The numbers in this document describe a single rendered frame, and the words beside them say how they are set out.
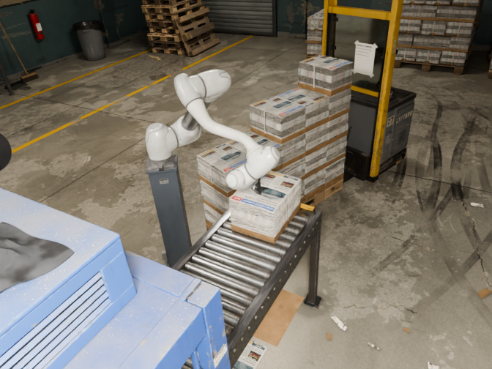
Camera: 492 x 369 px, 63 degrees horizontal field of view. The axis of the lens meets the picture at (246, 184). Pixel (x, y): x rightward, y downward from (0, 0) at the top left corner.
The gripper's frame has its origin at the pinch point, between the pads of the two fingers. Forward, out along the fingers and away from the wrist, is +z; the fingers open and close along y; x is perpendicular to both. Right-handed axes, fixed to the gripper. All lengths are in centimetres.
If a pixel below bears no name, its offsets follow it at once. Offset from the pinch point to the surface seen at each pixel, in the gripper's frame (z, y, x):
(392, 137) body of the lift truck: 224, -37, 31
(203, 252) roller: -24, 47, -19
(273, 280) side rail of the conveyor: -27, 47, 26
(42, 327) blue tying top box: -160, 16, 30
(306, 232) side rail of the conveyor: 10.9, 28.1, 26.0
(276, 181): 9.7, 3.0, 2.0
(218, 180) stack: 48, 19, -60
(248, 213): -12.1, 21.1, -1.8
